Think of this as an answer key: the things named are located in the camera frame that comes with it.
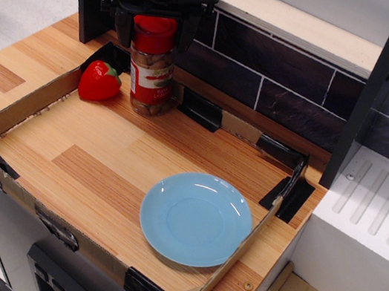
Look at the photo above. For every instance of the white toy sink drainboard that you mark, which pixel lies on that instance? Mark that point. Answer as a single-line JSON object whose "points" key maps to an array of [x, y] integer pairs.
{"points": [[345, 244]]}

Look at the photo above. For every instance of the black oven control panel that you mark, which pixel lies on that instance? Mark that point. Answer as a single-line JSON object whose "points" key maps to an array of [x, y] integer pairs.
{"points": [[48, 275]]}

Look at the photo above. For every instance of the red-capped basil spice bottle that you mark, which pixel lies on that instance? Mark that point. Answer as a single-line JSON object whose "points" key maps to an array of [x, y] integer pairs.
{"points": [[152, 64]]}

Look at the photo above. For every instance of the dark grey shelf frame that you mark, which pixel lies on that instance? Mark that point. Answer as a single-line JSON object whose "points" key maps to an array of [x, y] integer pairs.
{"points": [[303, 81]]}

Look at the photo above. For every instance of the cardboard fence with black tape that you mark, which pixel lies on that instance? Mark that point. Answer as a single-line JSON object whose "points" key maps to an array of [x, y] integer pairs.
{"points": [[73, 173]]}

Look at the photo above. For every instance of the red toy strawberry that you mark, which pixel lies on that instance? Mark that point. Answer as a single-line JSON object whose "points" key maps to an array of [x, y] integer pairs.
{"points": [[99, 81]]}

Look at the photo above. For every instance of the light blue plate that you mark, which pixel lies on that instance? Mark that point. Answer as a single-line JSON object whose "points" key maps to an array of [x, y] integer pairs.
{"points": [[195, 219]]}

